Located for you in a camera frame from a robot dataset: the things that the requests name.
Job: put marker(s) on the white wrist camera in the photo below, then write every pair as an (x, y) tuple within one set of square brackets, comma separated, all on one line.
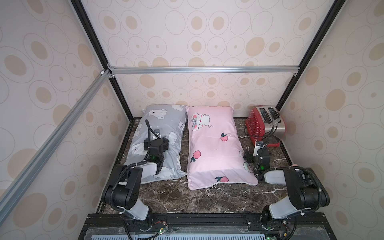
[(258, 146), (157, 133)]

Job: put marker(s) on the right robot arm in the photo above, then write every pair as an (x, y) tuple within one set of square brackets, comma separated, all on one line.
[(306, 193)]

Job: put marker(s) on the pink cartoon print pillow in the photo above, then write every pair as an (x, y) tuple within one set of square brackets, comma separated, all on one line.
[(216, 155)]

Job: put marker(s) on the red and silver toaster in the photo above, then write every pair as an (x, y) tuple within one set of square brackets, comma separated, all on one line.
[(265, 123)]

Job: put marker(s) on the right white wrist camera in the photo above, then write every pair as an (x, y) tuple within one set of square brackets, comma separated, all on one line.
[(258, 146)]

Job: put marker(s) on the horizontal aluminium frame bar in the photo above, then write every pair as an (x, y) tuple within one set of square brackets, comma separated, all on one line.
[(112, 70)]

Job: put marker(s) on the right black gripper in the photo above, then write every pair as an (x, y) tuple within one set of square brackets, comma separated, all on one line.
[(261, 154)]

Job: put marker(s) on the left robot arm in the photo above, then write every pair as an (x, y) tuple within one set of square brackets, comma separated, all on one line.
[(123, 187)]

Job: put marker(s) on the left diagonal aluminium bar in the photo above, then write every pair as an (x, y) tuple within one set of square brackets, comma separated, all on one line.
[(29, 173)]

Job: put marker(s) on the grey bear print pillow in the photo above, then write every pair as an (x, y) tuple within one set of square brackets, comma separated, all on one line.
[(170, 120)]

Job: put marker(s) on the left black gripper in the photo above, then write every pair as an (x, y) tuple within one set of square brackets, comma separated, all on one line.
[(164, 145)]

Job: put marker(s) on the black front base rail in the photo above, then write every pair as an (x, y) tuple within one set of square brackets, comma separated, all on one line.
[(245, 226)]

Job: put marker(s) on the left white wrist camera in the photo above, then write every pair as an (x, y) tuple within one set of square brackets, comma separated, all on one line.
[(157, 133)]

